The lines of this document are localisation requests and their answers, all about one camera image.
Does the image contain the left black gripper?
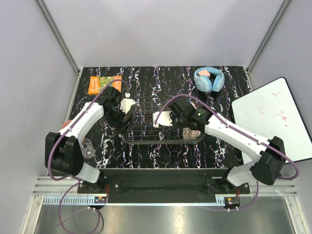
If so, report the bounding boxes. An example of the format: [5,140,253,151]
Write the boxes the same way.
[103,102,134,135]

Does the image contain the beige patterned bowl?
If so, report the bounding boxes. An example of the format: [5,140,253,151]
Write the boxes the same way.
[182,127,201,140]

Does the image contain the wire dish rack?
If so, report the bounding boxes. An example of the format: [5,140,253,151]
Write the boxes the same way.
[124,96,204,145]

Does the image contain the small pink cup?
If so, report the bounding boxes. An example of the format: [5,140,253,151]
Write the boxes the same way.
[61,120,71,129]

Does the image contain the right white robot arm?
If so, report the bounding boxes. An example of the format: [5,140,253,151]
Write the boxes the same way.
[168,97,285,193]

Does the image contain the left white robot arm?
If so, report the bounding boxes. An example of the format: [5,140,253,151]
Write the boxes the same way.
[45,86,136,193]

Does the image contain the light blue headphones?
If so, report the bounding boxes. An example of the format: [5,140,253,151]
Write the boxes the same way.
[194,67,225,93]

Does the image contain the orange book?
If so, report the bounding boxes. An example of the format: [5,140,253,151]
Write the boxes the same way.
[88,76,122,95]

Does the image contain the pink cube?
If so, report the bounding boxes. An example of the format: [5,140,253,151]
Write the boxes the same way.
[198,69,211,78]

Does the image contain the clear drinking glass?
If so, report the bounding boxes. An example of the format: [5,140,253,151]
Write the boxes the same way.
[80,138,96,159]

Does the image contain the white whiteboard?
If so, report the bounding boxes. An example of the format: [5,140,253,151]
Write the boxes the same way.
[232,78,312,162]

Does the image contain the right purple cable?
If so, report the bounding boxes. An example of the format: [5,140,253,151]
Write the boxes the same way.
[155,94,300,212]

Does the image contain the purple cable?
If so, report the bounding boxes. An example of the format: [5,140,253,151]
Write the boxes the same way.
[155,94,300,212]
[47,79,131,234]

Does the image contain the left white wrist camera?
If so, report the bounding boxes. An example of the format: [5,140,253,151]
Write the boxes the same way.
[119,93,136,114]

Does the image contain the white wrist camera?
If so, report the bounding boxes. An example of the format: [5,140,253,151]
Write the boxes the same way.
[119,93,136,114]
[153,111,173,128]

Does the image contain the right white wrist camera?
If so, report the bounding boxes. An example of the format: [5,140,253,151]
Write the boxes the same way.
[153,111,173,128]

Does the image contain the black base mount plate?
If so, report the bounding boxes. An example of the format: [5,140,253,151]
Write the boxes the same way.
[78,168,250,195]

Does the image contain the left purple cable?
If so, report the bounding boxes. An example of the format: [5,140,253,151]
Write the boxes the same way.
[47,79,131,234]

